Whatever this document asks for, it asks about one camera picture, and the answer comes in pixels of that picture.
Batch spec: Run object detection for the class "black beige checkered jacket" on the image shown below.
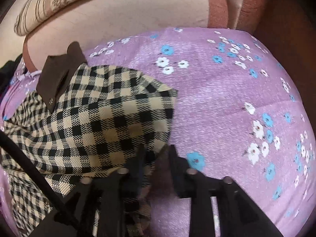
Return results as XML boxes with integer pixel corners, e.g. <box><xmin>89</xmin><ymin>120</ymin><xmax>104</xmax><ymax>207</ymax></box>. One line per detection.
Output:
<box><xmin>1</xmin><ymin>42</ymin><xmax>177</xmax><ymax>236</ymax></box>

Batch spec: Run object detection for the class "purple floral bed sheet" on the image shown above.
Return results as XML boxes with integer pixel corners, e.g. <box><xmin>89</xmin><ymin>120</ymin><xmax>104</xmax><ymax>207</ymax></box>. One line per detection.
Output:
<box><xmin>1</xmin><ymin>28</ymin><xmax>315</xmax><ymax>236</ymax></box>

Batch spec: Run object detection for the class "pink padded headboard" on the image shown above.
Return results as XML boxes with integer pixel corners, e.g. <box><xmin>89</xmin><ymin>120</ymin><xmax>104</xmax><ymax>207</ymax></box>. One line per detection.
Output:
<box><xmin>19</xmin><ymin>0</ymin><xmax>268</xmax><ymax>71</ymax></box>

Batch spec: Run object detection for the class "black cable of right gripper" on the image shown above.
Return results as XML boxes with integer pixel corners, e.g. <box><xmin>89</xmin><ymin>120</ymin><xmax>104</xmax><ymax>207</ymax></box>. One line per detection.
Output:
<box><xmin>0</xmin><ymin>130</ymin><xmax>65</xmax><ymax>210</ymax></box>

